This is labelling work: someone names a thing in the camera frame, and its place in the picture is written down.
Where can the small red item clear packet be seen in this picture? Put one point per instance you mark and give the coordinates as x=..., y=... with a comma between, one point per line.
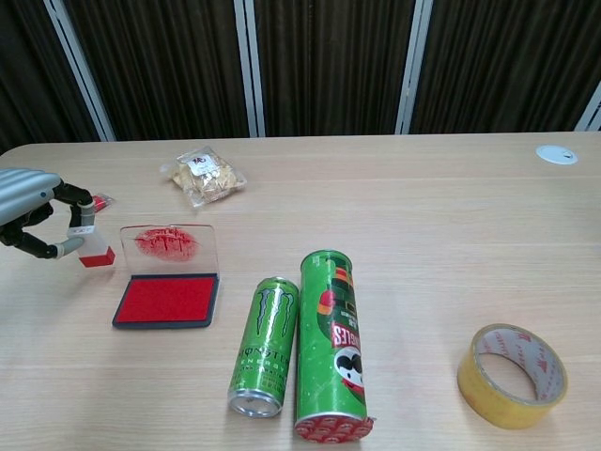
x=102, y=203

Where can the green Monster energy can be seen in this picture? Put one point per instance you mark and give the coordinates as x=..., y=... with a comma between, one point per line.
x=265, y=338

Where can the white metal partition post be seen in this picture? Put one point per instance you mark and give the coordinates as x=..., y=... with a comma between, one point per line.
x=413, y=70
x=249, y=70
x=590, y=110
x=80, y=70

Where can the black curtain panel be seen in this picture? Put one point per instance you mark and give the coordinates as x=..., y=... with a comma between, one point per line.
x=507, y=61
x=328, y=66
x=28, y=70
x=169, y=66

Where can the red stamp pad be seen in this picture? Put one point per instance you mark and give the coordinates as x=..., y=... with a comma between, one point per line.
x=166, y=303

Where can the green Pringles tube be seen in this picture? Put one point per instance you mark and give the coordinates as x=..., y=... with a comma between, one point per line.
x=328, y=352

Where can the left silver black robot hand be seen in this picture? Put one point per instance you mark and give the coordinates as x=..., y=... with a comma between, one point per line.
x=23, y=188

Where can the yellow adhesive tape roll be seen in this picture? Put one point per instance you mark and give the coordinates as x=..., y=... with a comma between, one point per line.
x=497, y=399

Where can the white box with red base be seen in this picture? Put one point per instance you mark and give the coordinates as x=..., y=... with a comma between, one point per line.
x=96, y=246

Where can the clear bag of snacks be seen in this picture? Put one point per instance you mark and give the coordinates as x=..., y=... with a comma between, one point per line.
x=206, y=178

